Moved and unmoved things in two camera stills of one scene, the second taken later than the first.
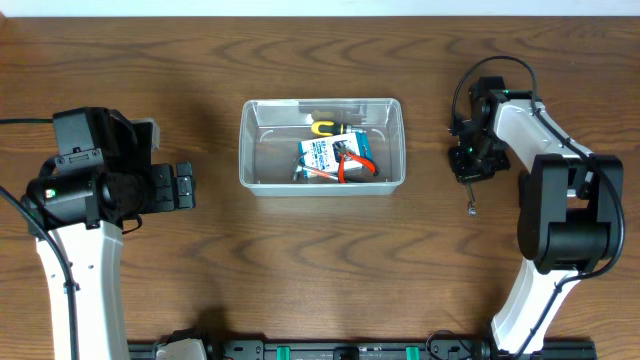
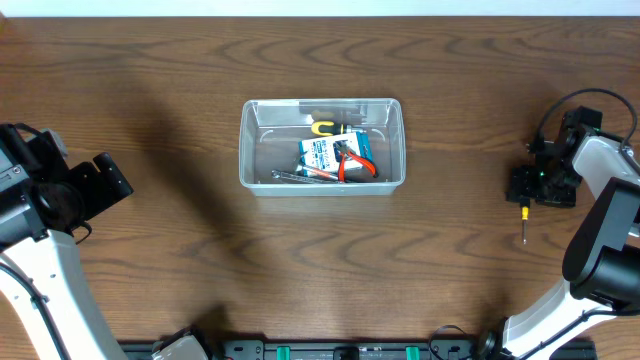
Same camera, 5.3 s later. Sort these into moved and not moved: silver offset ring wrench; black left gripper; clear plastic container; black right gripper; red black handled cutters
Moved: black left gripper; silver offset ring wrench; black right gripper
Not moved: clear plastic container; red black handled cutters
